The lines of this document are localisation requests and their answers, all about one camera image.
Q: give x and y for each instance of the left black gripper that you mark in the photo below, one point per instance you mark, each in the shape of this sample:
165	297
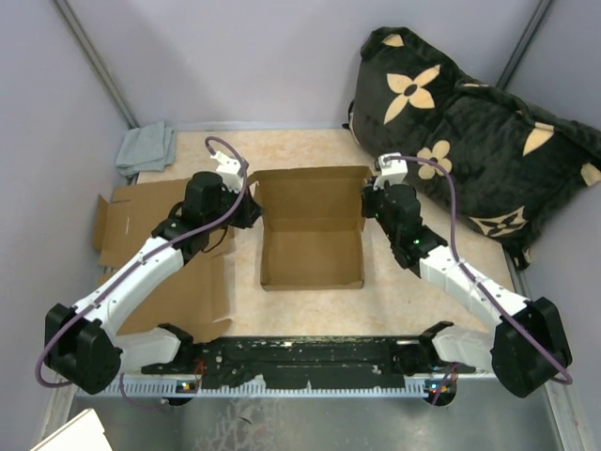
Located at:
252	210

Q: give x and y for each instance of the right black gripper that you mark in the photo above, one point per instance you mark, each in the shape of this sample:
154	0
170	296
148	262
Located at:
367	194

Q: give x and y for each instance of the brown cardboard box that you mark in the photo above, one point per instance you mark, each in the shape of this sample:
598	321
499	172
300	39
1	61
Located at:
312	227
195	298

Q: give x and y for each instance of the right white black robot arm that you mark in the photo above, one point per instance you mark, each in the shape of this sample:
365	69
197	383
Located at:
524	344

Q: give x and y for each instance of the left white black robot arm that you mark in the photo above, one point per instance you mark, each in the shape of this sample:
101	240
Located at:
83	343

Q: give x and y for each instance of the grey folded cloth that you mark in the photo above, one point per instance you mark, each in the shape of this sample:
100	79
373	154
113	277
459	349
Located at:
151	148

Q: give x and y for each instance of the black plush flower cushion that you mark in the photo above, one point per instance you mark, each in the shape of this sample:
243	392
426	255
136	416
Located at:
506	165

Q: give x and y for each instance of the white board corner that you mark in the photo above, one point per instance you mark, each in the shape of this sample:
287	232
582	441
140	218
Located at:
85	432

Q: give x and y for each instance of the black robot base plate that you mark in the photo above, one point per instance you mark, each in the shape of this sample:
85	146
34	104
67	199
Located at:
313	365

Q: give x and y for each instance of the right grey corner post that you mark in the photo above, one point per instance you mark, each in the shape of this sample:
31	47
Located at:
542	9

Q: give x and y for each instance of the grey corner post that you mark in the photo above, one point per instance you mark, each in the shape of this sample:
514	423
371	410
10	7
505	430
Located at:
542	9
96	62

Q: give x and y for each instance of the left grey corner post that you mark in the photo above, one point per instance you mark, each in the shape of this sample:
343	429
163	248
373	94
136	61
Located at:
96	62

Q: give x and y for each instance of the aluminium rail frame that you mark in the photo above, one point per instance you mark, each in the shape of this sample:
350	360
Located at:
470	410

